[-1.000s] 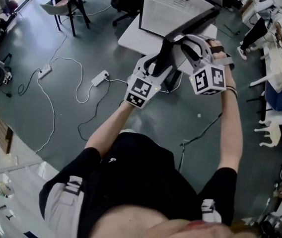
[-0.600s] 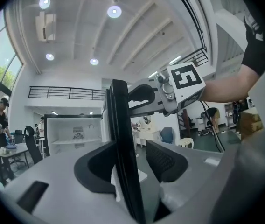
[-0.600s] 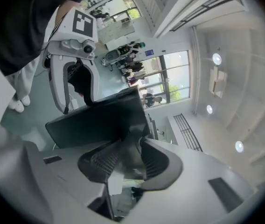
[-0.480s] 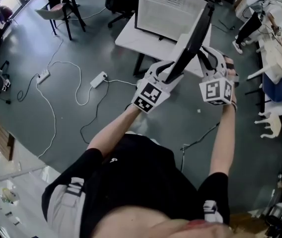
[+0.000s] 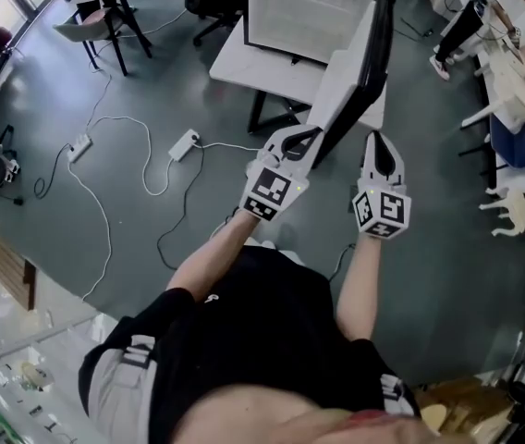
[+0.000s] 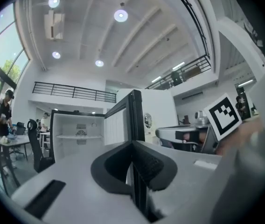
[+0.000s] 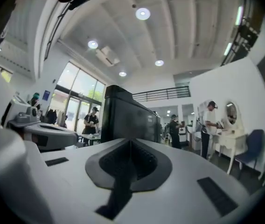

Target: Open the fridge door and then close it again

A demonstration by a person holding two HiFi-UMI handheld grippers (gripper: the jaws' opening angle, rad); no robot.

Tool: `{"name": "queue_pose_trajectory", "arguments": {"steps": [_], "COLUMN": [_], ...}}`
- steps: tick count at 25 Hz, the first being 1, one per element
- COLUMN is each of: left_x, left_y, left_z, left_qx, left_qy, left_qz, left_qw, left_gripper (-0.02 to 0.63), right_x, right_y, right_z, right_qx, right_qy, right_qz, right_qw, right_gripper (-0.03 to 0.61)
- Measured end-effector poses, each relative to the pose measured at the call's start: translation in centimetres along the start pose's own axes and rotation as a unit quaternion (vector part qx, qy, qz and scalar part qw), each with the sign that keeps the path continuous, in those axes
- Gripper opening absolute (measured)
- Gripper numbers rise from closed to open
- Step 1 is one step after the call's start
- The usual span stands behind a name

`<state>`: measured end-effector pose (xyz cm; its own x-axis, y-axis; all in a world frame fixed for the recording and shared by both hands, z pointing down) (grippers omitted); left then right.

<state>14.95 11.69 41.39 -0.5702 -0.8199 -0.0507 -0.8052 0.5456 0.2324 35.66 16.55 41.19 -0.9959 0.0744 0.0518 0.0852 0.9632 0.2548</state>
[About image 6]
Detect black mesh office chair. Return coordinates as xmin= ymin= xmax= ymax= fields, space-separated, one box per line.
xmin=27 ymin=119 xmax=56 ymax=174

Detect large glass window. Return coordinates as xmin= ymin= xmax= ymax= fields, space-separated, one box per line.
xmin=0 ymin=2 xmax=30 ymax=135

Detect round mirror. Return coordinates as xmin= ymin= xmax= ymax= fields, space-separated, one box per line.
xmin=144 ymin=112 xmax=153 ymax=129

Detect person's black printed shirt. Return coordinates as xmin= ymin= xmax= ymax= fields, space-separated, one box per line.
xmin=234 ymin=0 xmax=265 ymax=64

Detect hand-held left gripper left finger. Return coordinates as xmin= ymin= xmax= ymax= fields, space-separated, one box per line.
xmin=91 ymin=140 xmax=133 ymax=195

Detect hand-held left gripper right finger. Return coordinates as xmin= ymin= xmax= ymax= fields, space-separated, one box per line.
xmin=132 ymin=140 xmax=178 ymax=192

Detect black balcony railing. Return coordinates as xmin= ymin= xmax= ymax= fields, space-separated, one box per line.
xmin=32 ymin=81 xmax=117 ymax=104
xmin=145 ymin=55 xmax=212 ymax=90

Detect white ceiling air conditioner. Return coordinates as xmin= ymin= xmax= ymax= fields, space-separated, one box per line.
xmin=44 ymin=9 xmax=66 ymax=41

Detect white partition box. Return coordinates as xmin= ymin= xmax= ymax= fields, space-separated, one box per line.
xmin=115 ymin=88 xmax=178 ymax=146

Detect black fridge cabinet white interior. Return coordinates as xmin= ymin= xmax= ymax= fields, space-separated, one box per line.
xmin=49 ymin=109 xmax=105 ymax=163

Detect grey table black legs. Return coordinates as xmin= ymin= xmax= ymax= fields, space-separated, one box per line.
xmin=0 ymin=134 xmax=32 ymax=190

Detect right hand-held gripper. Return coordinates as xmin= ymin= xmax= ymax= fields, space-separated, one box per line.
xmin=155 ymin=92 xmax=243 ymax=154

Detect person's right forearm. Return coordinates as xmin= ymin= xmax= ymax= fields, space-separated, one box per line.
xmin=215 ymin=119 xmax=265 ymax=156

